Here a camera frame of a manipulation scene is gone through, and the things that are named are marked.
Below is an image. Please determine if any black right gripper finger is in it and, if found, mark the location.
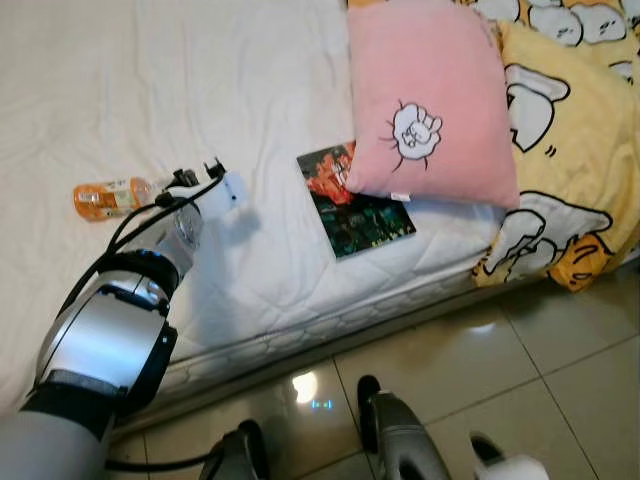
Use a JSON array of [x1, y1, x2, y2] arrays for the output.
[[468, 432, 506, 469]]

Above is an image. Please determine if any yellow duck-print blanket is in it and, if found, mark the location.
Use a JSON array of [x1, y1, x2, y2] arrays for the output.
[[450, 0, 640, 293]]

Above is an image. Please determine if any pink pillow with fist print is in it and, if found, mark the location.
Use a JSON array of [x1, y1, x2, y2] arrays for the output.
[[345, 0, 522, 211]]

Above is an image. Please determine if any orange-label plastic bottle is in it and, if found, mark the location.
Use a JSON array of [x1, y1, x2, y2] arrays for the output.
[[73, 177, 158, 222]]

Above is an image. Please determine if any dark picture-cover book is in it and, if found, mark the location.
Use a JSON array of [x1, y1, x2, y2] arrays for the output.
[[297, 142, 418, 261]]

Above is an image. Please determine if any white quilted mattress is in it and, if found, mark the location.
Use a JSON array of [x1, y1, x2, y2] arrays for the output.
[[0, 0, 526, 426]]

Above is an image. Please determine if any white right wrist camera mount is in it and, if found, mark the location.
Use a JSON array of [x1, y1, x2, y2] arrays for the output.
[[487, 455, 551, 480]]

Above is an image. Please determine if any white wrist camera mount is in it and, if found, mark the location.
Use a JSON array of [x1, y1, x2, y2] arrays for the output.
[[195, 172, 248, 222], [487, 455, 551, 480]]

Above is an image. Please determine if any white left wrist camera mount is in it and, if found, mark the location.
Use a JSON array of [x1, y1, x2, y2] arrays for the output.
[[195, 172, 248, 222]]

